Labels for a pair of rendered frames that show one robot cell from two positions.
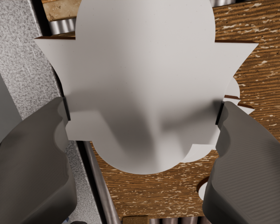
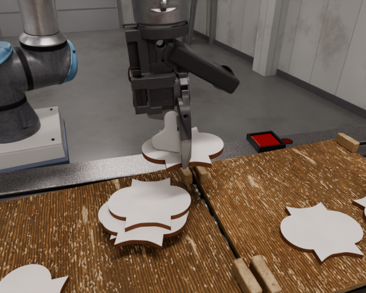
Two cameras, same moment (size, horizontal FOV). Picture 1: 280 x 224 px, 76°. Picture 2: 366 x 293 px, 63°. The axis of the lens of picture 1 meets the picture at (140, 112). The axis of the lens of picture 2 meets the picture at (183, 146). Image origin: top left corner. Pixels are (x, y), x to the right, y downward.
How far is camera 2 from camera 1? 0.47 m
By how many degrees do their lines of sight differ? 66
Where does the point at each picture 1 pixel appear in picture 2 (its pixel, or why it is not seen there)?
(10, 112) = not seen: hidden behind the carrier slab
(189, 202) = not seen: outside the picture
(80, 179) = (54, 182)
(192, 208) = not seen: outside the picture
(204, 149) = (117, 227)
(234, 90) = (174, 228)
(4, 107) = not seen: hidden behind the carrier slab
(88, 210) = not seen: outside the picture
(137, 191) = (35, 215)
